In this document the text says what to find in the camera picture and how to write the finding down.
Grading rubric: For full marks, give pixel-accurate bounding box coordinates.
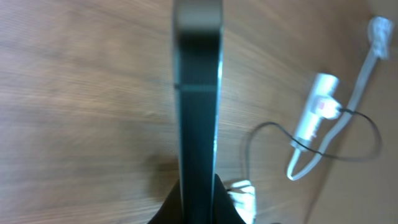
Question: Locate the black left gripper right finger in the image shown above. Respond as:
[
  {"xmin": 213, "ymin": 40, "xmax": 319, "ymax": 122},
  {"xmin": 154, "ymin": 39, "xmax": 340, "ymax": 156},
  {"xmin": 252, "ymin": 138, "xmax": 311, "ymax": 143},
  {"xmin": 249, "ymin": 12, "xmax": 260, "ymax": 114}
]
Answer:
[{"xmin": 213, "ymin": 174, "xmax": 245, "ymax": 224}]

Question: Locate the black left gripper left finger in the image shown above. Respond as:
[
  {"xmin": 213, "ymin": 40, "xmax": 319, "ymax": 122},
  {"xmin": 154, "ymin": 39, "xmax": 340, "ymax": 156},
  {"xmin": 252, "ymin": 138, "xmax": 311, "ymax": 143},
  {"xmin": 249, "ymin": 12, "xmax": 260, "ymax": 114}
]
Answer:
[{"xmin": 148, "ymin": 180, "xmax": 183, "ymax": 224}]

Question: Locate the black charging cable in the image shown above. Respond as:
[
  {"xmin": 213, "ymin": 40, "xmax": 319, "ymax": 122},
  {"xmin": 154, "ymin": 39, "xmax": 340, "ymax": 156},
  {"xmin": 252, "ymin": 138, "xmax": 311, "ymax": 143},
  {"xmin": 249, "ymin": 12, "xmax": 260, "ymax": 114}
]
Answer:
[{"xmin": 244, "ymin": 107, "xmax": 383, "ymax": 187}]

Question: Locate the smartphone with blue screen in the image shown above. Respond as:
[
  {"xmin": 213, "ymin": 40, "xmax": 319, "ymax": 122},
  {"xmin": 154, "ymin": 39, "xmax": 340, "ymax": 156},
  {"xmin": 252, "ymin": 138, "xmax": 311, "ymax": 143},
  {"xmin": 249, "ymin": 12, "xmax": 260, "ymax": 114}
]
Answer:
[{"xmin": 173, "ymin": 1, "xmax": 223, "ymax": 223}]

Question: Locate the white charger adapter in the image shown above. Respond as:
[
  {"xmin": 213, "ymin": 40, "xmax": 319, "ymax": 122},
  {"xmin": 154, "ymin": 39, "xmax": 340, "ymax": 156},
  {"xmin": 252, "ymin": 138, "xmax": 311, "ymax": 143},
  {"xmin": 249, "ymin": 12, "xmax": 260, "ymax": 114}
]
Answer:
[{"xmin": 311, "ymin": 96, "xmax": 341, "ymax": 119}]

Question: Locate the white power strip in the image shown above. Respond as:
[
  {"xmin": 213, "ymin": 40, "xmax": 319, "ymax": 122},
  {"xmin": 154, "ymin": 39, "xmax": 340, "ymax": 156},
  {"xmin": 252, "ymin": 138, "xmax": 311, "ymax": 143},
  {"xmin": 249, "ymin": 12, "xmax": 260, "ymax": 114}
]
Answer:
[{"xmin": 291, "ymin": 73, "xmax": 341, "ymax": 151}]

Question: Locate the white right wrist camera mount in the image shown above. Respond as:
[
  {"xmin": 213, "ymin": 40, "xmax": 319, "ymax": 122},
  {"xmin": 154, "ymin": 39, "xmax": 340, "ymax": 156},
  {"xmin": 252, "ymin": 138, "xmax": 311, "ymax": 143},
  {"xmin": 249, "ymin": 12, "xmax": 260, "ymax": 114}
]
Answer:
[{"xmin": 226, "ymin": 180, "xmax": 256, "ymax": 224}]

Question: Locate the white power strip cord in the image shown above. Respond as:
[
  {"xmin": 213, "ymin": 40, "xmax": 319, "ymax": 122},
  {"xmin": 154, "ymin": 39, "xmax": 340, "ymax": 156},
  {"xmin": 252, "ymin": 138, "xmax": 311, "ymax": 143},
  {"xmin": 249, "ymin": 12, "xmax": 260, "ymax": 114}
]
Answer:
[{"xmin": 285, "ymin": 16, "xmax": 394, "ymax": 182}]

